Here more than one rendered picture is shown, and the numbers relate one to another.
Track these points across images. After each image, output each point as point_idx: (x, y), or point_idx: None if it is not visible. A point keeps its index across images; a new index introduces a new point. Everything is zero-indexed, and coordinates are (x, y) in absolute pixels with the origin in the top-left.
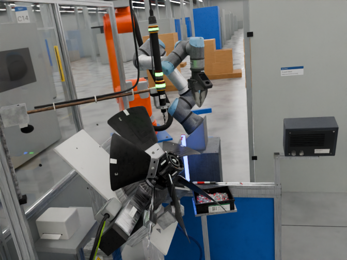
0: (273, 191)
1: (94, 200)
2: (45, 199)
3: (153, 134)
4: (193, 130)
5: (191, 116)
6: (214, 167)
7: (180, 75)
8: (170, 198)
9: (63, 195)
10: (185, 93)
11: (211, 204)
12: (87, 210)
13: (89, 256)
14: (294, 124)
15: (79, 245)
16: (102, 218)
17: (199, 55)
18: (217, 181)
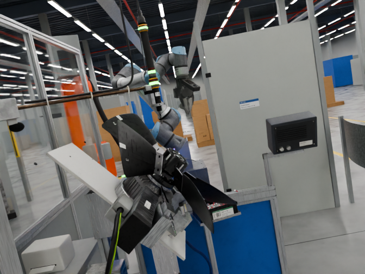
0: (269, 193)
1: (94, 215)
2: (29, 233)
3: (151, 136)
4: (178, 150)
5: (175, 137)
6: None
7: None
8: (173, 207)
9: (47, 231)
10: (165, 116)
11: (215, 209)
12: (78, 242)
13: None
14: (277, 120)
15: (79, 273)
16: (114, 215)
17: (183, 62)
18: None
